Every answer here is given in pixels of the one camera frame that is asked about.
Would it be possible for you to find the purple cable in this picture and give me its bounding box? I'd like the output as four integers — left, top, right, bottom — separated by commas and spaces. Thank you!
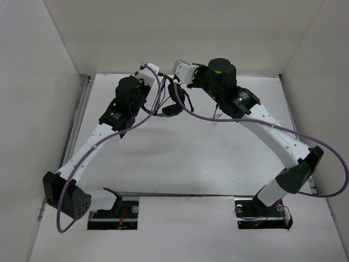
56, 62, 161, 234
174, 79, 349, 227

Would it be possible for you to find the black headset cable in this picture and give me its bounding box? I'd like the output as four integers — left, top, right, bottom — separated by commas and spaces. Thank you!
154, 73, 223, 121

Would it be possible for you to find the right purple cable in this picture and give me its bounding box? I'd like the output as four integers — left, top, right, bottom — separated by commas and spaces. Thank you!
174, 79, 349, 227

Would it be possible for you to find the black headset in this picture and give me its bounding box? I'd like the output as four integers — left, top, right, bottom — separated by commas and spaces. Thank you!
153, 73, 194, 117

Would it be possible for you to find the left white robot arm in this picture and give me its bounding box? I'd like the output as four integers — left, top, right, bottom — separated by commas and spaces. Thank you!
43, 73, 160, 223

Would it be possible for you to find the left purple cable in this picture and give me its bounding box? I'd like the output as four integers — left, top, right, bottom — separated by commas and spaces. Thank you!
56, 62, 161, 234

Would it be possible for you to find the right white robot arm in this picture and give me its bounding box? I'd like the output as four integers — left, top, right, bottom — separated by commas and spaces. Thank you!
185, 58, 324, 215

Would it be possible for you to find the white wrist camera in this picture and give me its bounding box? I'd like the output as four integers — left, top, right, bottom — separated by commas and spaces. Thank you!
172, 59, 199, 84
134, 63, 160, 87

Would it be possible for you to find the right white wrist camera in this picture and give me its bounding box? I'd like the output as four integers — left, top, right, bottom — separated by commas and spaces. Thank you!
172, 59, 199, 84

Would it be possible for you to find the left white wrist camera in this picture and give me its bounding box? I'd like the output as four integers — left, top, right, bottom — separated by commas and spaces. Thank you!
134, 63, 160, 87

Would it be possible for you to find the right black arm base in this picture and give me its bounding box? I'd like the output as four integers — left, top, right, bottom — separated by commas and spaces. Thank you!
234, 198, 293, 230

